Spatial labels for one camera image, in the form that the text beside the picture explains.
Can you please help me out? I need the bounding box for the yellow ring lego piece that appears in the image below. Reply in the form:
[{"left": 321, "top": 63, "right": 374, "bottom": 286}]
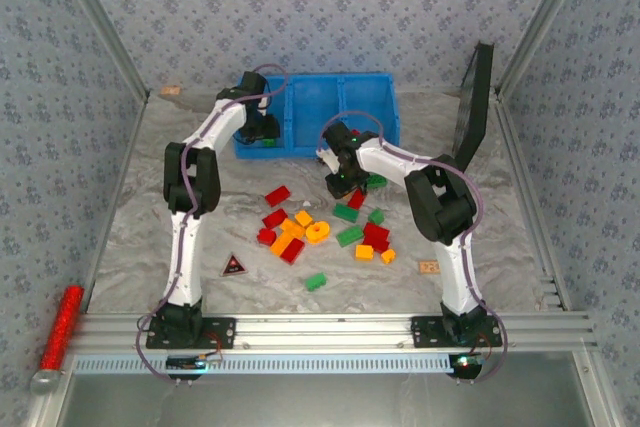
[{"left": 305, "top": 220, "right": 332, "bottom": 246}]

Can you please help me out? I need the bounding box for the blue three-compartment plastic bin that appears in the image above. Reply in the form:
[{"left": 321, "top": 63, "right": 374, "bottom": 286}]
[{"left": 233, "top": 71, "right": 401, "bottom": 161}]

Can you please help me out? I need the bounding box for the yellow curved lego piece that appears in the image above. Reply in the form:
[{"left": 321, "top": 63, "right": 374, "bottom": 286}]
[{"left": 279, "top": 218, "right": 307, "bottom": 240}]

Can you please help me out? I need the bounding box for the black red triangle sign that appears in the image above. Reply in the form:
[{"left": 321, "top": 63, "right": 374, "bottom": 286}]
[{"left": 220, "top": 251, "right": 249, "bottom": 278}]

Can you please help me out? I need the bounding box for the black mesh panel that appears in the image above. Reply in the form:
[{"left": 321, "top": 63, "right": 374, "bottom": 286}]
[{"left": 451, "top": 40, "right": 496, "bottom": 172}]

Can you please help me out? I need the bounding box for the red glitter tube silver cap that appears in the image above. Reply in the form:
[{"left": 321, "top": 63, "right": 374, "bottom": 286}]
[{"left": 29, "top": 285, "right": 85, "bottom": 396}]

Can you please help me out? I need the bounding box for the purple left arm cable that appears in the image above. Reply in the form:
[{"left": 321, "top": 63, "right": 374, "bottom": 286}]
[{"left": 135, "top": 62, "right": 289, "bottom": 386}]

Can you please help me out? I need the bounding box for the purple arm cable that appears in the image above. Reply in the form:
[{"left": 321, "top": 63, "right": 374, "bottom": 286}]
[
  {"left": 135, "top": 62, "right": 289, "bottom": 386},
  {"left": 332, "top": 111, "right": 509, "bottom": 386}
]

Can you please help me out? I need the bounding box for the aluminium mounting rail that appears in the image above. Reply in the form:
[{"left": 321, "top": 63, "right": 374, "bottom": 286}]
[{"left": 69, "top": 311, "right": 600, "bottom": 354}]

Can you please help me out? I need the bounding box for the aluminium side rail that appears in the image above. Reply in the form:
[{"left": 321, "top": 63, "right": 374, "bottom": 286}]
[
  {"left": 79, "top": 91, "right": 151, "bottom": 316},
  {"left": 493, "top": 89, "right": 574, "bottom": 312}
]

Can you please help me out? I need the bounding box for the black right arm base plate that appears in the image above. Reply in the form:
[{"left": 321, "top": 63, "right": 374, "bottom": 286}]
[{"left": 410, "top": 315, "right": 503, "bottom": 348}]

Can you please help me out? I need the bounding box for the slotted grey cable duct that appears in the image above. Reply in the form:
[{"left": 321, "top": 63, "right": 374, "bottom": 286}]
[{"left": 72, "top": 352, "right": 464, "bottom": 376}]

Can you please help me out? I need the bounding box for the aluminium frame post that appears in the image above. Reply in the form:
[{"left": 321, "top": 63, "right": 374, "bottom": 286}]
[
  {"left": 494, "top": 0, "right": 599, "bottom": 98},
  {"left": 47, "top": 0, "right": 151, "bottom": 101}
]

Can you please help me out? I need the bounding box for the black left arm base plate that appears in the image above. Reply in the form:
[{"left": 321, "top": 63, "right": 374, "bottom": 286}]
[{"left": 145, "top": 316, "right": 237, "bottom": 351}]

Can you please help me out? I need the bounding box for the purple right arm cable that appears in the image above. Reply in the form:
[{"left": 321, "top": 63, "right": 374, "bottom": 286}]
[{"left": 332, "top": 111, "right": 509, "bottom": 386}]

